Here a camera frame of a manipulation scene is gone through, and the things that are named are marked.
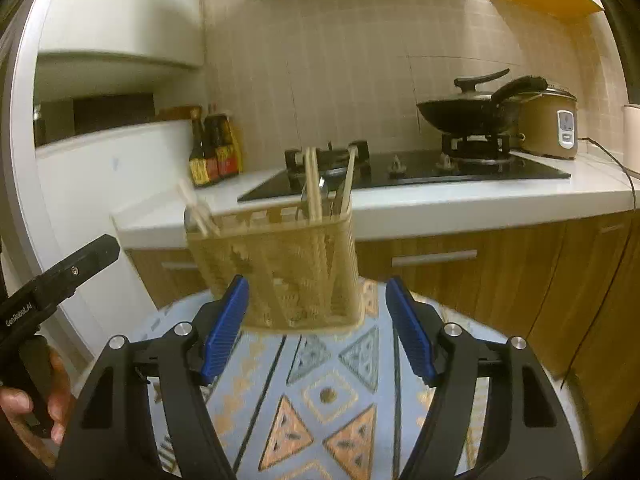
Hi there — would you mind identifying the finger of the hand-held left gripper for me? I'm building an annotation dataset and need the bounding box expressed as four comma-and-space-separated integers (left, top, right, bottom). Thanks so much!
42, 233, 121, 293

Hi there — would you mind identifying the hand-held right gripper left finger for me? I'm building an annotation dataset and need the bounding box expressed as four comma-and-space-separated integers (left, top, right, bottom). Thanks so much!
54, 275, 250, 480

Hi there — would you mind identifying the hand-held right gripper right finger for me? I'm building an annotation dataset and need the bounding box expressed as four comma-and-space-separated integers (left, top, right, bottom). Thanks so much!
385, 277, 585, 480

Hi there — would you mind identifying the yellow plastic utensil basket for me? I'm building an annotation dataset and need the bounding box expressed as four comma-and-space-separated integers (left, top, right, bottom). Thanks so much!
184, 209, 365, 332

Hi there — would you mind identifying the wooden chopstick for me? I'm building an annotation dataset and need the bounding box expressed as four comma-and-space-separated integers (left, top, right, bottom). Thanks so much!
177, 181, 211, 237
304, 149, 317, 223
311, 147, 325, 222
340, 146, 358, 211
187, 195, 222, 237

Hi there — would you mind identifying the metal spoon with black handle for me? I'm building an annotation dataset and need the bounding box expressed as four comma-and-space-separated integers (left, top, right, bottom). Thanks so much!
300, 172, 346, 221

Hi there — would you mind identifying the person's left hand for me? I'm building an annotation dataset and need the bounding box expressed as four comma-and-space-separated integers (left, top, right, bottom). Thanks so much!
0, 347, 76, 456

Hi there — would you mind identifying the wooden base cabinet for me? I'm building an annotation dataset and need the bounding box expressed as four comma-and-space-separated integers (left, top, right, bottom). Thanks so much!
125, 210, 640, 461

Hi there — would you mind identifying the soy sauce bottle yellow label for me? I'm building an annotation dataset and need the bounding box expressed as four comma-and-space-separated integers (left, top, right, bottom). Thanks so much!
189, 119, 221, 188

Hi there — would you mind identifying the black glass gas stove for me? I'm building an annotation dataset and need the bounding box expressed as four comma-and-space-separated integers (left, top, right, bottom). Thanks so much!
237, 140, 571, 203

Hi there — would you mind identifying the brown cardboard box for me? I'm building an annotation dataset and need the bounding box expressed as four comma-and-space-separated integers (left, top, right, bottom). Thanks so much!
154, 105, 203, 122

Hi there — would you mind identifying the soy sauce bottle red label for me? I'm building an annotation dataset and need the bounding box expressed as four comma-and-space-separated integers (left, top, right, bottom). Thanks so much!
204, 107, 243, 181

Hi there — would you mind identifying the black wok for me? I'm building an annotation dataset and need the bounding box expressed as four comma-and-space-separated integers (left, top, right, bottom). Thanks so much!
416, 76, 548, 136

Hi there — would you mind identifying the beige rice cooker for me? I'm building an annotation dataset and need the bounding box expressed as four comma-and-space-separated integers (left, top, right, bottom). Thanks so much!
510, 85, 581, 161

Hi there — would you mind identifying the glass wok lid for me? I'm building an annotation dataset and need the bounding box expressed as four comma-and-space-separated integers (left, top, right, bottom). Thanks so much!
425, 69, 511, 106

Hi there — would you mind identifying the white electric kettle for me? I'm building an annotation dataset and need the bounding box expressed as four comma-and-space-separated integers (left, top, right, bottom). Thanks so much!
622, 104, 640, 171

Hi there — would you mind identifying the white wall cabinet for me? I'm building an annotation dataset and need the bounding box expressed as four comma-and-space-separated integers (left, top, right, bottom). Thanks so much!
36, 0, 207, 70

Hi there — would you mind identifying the black power cable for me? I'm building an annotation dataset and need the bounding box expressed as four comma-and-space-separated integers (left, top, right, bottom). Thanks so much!
579, 136, 640, 391

